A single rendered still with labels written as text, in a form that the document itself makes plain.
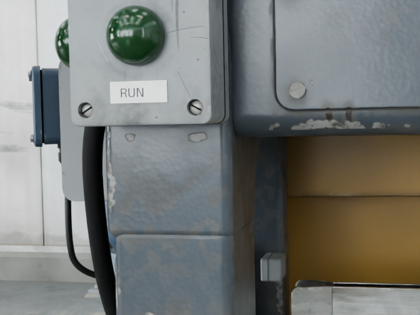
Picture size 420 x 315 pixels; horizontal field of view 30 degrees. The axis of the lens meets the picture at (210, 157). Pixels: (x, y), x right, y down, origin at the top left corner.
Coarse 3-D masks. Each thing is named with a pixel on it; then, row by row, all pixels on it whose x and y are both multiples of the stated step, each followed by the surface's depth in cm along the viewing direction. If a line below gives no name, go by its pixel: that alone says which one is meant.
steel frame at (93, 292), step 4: (112, 256) 548; (112, 260) 549; (112, 264) 549; (96, 284) 552; (92, 288) 553; (96, 288) 551; (88, 292) 550; (92, 292) 550; (96, 292) 549; (84, 296) 549; (88, 296) 548; (92, 296) 547; (96, 296) 547
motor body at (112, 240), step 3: (105, 201) 90; (105, 204) 90; (105, 207) 91; (108, 231) 90; (108, 234) 91; (111, 237) 90; (114, 237) 90; (111, 240) 90; (114, 240) 90; (111, 243) 91; (114, 243) 90; (111, 246) 91; (114, 246) 91; (111, 249) 91; (114, 249) 91; (111, 252) 92; (114, 252) 92
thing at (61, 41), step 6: (60, 24) 42; (66, 24) 41; (60, 30) 41; (66, 30) 41; (60, 36) 41; (66, 36) 41; (54, 42) 42; (60, 42) 41; (66, 42) 41; (60, 48) 41; (66, 48) 41; (60, 54) 42; (66, 54) 41; (60, 60) 42; (66, 60) 42; (66, 66) 42
